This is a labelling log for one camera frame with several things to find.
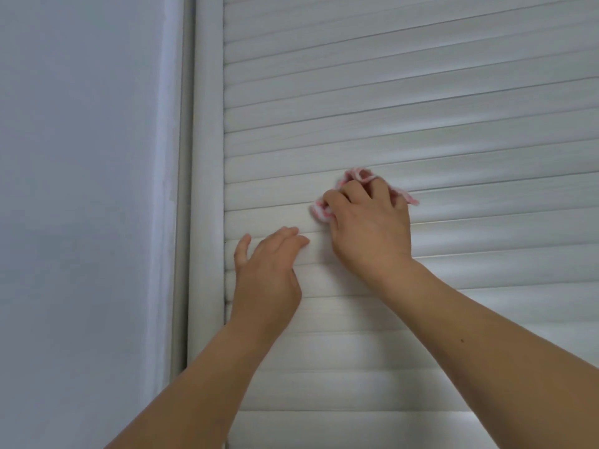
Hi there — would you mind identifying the person's right hand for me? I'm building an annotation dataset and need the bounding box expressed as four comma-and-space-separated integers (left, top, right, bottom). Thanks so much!
323, 176, 413, 284

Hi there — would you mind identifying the person's left forearm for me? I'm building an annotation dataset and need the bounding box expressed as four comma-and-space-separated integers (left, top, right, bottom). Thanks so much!
105, 320, 284, 449

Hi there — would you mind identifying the white slatted shutter door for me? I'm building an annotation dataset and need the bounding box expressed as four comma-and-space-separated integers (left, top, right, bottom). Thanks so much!
223, 0, 599, 449

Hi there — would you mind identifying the person's left hand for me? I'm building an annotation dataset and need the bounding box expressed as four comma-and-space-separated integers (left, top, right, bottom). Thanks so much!
232, 226, 311, 339

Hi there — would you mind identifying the pink and white cloth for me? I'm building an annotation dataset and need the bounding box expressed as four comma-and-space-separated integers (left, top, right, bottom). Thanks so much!
309, 167, 420, 224

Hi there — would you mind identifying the white rounded door frame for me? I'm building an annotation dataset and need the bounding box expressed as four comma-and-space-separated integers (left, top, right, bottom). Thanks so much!
169, 0, 228, 385

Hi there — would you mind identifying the person's right forearm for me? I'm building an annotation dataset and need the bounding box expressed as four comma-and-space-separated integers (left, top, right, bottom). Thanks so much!
371, 258, 599, 449

